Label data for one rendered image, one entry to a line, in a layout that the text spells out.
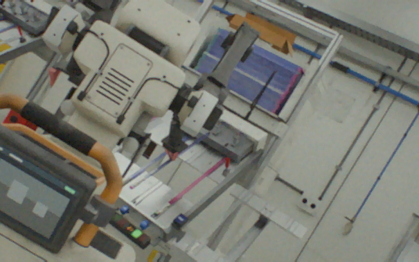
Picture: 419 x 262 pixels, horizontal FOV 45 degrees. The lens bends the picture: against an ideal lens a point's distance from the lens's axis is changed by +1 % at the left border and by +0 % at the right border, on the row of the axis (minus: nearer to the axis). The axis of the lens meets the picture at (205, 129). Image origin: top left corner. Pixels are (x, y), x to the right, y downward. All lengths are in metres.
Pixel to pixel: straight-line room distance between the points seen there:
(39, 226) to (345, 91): 3.27
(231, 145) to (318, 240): 1.65
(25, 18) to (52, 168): 2.35
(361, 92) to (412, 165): 0.65
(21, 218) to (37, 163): 0.13
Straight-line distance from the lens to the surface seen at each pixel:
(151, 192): 2.19
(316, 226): 3.87
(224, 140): 2.40
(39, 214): 0.98
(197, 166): 2.33
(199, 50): 2.74
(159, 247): 2.40
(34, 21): 3.18
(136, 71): 1.32
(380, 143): 3.90
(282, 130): 2.46
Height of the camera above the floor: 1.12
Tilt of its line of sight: 1 degrees up
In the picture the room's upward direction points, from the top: 32 degrees clockwise
